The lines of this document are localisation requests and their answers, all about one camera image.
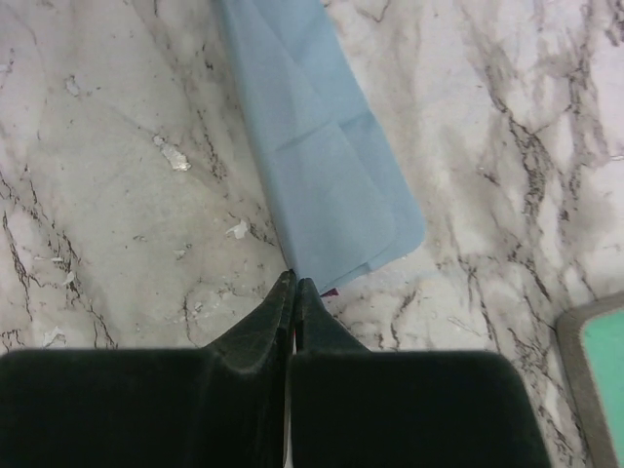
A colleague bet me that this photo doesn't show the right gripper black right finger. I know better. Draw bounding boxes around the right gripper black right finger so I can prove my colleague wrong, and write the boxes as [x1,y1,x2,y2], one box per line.
[291,279,550,467]

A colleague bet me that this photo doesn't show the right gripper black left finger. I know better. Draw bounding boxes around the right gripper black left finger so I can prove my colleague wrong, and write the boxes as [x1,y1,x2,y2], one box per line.
[1,272,296,467]

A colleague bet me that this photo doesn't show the grey rectangular block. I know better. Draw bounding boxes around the grey rectangular block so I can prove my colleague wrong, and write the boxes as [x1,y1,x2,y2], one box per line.
[556,292,623,467]

